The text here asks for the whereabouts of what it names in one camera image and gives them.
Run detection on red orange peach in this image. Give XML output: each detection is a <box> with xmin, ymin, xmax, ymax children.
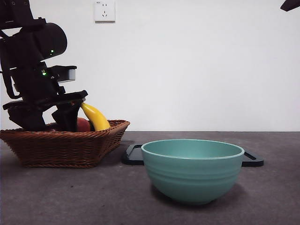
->
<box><xmin>76</xmin><ymin>118</ymin><xmax>91</xmax><ymax>132</ymax></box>

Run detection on black rectangular tray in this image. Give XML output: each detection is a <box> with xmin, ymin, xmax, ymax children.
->
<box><xmin>120</xmin><ymin>144</ymin><xmax>265</xmax><ymax>167</ymax></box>

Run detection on brown wicker basket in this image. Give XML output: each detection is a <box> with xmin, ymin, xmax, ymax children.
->
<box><xmin>0</xmin><ymin>120</ymin><xmax>131</xmax><ymax>169</ymax></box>

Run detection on yellow banana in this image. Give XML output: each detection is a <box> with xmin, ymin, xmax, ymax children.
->
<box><xmin>81</xmin><ymin>102</ymin><xmax>112</xmax><ymax>132</ymax></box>

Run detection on white wall socket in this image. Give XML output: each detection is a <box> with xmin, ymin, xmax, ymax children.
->
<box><xmin>95</xmin><ymin>0</ymin><xmax>116</xmax><ymax>23</ymax></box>

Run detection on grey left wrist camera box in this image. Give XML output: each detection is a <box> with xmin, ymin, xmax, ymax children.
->
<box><xmin>50</xmin><ymin>65</ymin><xmax>77</xmax><ymax>84</ymax></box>

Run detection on teal ribbed bowl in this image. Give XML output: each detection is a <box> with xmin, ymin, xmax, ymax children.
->
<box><xmin>141</xmin><ymin>139</ymin><xmax>245</xmax><ymax>206</ymax></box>

